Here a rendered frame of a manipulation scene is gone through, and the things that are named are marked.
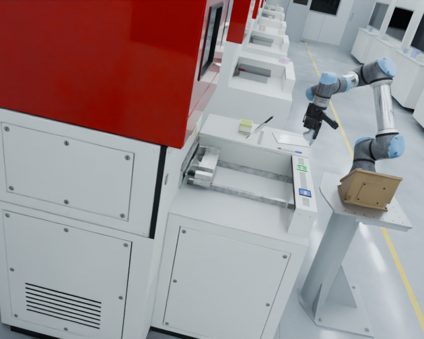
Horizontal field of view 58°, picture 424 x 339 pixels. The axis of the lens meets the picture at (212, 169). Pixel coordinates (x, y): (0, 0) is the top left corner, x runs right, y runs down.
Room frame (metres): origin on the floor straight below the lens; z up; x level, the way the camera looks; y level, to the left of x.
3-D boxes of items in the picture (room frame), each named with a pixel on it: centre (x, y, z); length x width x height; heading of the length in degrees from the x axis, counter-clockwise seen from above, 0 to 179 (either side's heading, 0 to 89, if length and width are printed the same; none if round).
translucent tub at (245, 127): (2.13, -0.14, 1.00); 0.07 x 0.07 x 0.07; 0
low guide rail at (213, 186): (1.64, -0.14, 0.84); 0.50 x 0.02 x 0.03; 86
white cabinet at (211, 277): (1.84, -0.20, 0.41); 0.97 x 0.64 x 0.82; 176
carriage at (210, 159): (1.79, 0.02, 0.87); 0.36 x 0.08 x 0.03; 176
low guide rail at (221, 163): (1.91, -0.16, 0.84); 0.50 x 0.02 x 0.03; 86
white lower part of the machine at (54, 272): (1.61, 0.49, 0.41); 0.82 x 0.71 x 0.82; 176
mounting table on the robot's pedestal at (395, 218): (1.91, -0.84, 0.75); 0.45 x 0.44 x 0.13; 89
